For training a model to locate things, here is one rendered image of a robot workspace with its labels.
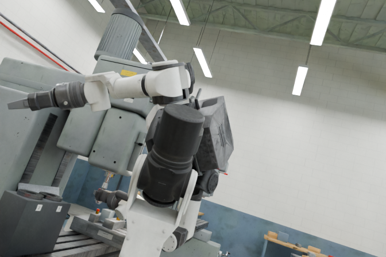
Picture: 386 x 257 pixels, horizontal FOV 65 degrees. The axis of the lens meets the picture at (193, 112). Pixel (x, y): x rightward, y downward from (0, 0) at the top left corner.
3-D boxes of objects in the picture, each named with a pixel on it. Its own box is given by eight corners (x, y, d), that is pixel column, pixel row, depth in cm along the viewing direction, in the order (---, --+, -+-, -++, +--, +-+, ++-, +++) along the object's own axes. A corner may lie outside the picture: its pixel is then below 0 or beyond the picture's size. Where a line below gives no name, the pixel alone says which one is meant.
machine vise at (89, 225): (138, 248, 165) (145, 228, 167) (127, 252, 150) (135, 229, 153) (83, 226, 173) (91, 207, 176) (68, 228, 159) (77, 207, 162)
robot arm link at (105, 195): (118, 189, 159) (132, 194, 151) (111, 207, 156) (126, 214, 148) (98, 184, 150) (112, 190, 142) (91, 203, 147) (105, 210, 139)
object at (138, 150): (135, 173, 157) (149, 135, 162) (132, 172, 153) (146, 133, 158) (128, 171, 158) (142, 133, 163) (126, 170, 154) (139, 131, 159)
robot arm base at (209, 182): (208, 202, 124) (221, 182, 131) (200, 182, 117) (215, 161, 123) (179, 191, 133) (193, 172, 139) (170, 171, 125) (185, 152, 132)
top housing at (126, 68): (181, 113, 173) (189, 88, 177) (167, 97, 149) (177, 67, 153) (110, 96, 187) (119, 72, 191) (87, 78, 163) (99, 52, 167)
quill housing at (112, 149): (133, 178, 165) (153, 123, 172) (116, 174, 146) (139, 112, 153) (104, 168, 170) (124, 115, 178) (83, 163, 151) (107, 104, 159)
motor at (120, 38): (131, 74, 185) (149, 28, 193) (116, 58, 167) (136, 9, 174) (104, 67, 191) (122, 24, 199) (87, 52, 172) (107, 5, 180)
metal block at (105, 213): (111, 222, 167) (115, 211, 168) (106, 222, 161) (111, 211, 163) (103, 219, 168) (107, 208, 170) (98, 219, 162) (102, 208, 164)
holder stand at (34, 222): (53, 252, 117) (73, 201, 122) (3, 258, 97) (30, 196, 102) (30, 241, 122) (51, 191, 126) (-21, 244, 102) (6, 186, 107)
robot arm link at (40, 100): (31, 119, 93) (71, 112, 94) (23, 88, 92) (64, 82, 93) (45, 113, 106) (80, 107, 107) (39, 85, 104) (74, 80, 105)
